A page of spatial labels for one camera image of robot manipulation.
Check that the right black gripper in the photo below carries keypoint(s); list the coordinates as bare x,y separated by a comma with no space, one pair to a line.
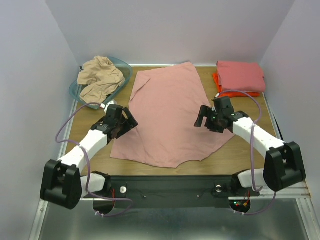
210,122

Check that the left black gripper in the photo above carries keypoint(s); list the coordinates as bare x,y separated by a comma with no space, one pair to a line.
125,122

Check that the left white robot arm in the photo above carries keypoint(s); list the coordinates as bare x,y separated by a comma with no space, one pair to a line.
66,180

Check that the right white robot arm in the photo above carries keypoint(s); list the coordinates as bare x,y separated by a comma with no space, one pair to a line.
283,161

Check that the folded orange t shirt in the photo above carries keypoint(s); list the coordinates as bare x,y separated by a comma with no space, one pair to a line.
231,94

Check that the folded salmon pink t shirt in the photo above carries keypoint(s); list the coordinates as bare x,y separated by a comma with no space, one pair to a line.
241,76

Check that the beige t shirt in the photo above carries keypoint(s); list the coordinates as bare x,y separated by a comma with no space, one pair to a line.
101,78

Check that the teal plastic basket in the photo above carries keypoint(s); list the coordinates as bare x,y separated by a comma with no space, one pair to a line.
75,89

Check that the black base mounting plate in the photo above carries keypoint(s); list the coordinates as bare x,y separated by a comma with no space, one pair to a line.
180,191

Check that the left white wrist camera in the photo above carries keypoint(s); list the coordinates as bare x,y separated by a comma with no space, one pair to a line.
105,106

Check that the aluminium frame rail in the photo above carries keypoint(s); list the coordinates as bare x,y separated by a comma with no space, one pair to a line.
298,192

